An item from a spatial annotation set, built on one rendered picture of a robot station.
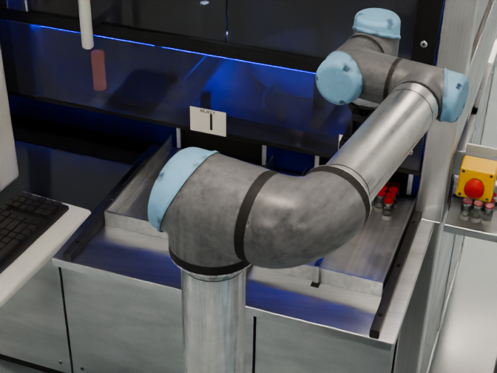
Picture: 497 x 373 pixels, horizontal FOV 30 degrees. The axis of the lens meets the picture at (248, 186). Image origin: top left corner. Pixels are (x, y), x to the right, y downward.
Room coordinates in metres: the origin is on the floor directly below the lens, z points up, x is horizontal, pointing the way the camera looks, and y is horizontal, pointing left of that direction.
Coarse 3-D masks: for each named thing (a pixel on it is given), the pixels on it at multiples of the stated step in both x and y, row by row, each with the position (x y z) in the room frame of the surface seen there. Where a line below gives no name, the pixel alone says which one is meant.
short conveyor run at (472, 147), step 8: (472, 144) 1.79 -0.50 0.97; (480, 152) 1.78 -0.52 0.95; (488, 152) 1.77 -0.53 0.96; (496, 152) 1.77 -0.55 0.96; (456, 176) 1.71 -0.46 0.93; (456, 184) 1.71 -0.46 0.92; (496, 184) 1.68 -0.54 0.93; (496, 192) 1.68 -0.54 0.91; (496, 200) 1.68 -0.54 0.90; (448, 208) 1.71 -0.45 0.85
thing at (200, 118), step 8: (192, 112) 1.80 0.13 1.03; (200, 112) 1.79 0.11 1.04; (208, 112) 1.78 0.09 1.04; (216, 112) 1.78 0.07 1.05; (224, 112) 1.77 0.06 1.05; (192, 120) 1.80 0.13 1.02; (200, 120) 1.79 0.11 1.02; (208, 120) 1.78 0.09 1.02; (216, 120) 1.78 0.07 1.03; (224, 120) 1.77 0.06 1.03; (192, 128) 1.80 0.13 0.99; (200, 128) 1.79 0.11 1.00; (208, 128) 1.78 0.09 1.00; (216, 128) 1.78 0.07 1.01; (224, 128) 1.77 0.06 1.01
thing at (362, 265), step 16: (400, 208) 1.66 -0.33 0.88; (368, 224) 1.60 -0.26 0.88; (384, 224) 1.60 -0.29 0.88; (400, 224) 1.60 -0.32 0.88; (352, 240) 1.54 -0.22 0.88; (368, 240) 1.54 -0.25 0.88; (384, 240) 1.54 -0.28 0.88; (400, 240) 1.51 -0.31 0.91; (336, 256) 1.49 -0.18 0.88; (352, 256) 1.49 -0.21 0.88; (368, 256) 1.49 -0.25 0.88; (384, 256) 1.49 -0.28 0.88; (288, 272) 1.43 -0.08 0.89; (304, 272) 1.42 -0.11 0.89; (320, 272) 1.40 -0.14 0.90; (336, 272) 1.39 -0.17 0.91; (352, 272) 1.43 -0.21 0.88; (368, 272) 1.44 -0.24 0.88; (384, 272) 1.44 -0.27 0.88; (352, 288) 1.38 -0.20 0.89; (368, 288) 1.37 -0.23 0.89; (384, 288) 1.38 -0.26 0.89
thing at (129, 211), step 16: (160, 160) 1.84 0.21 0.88; (272, 160) 1.81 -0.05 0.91; (144, 176) 1.76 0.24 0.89; (128, 192) 1.68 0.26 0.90; (144, 192) 1.70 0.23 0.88; (112, 208) 1.61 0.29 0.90; (128, 208) 1.64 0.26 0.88; (144, 208) 1.64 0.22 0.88; (112, 224) 1.58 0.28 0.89; (128, 224) 1.56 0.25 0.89; (144, 224) 1.55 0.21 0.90
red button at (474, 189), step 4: (472, 180) 1.57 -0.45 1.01; (476, 180) 1.57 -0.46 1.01; (468, 184) 1.57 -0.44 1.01; (472, 184) 1.56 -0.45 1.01; (476, 184) 1.56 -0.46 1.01; (480, 184) 1.56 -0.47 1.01; (464, 188) 1.57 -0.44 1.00; (468, 188) 1.56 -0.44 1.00; (472, 188) 1.56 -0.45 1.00; (476, 188) 1.56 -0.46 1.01; (480, 188) 1.56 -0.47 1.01; (464, 192) 1.57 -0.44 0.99; (468, 192) 1.56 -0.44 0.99; (472, 192) 1.56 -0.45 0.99; (476, 192) 1.55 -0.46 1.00; (480, 192) 1.55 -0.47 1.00; (468, 196) 1.56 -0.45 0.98; (472, 196) 1.56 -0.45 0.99; (476, 196) 1.55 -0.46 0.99; (480, 196) 1.55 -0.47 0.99
